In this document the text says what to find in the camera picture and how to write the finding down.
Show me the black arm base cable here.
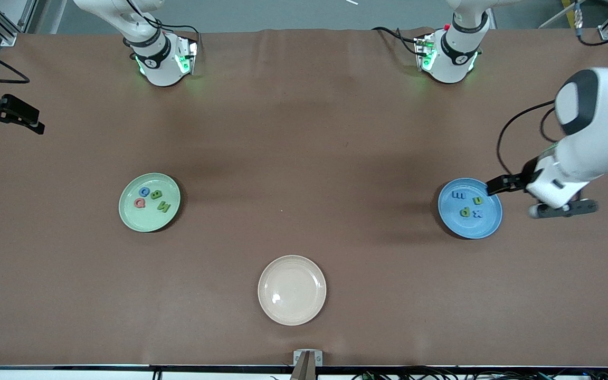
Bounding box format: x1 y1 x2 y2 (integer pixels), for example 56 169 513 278
143 15 202 43
372 26 421 56

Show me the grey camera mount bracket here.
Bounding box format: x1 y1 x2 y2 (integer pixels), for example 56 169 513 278
293 349 324 367

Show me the tan camera support post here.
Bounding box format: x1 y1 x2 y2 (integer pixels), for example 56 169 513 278
289 351 319 380

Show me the white table edge rail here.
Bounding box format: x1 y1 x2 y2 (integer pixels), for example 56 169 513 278
0 365 608 380

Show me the brown table mat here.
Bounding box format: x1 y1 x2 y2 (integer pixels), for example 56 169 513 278
0 27 608 368

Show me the blue plate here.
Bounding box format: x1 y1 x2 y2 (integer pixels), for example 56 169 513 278
438 178 503 239

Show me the silver arm base connector panel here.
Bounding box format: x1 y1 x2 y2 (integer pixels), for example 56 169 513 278
176 36 199 75
415 34 438 72

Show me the green plate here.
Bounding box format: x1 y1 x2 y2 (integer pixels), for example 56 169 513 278
118 173 182 233

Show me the beige plate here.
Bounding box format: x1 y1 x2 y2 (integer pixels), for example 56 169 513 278
258 255 327 326

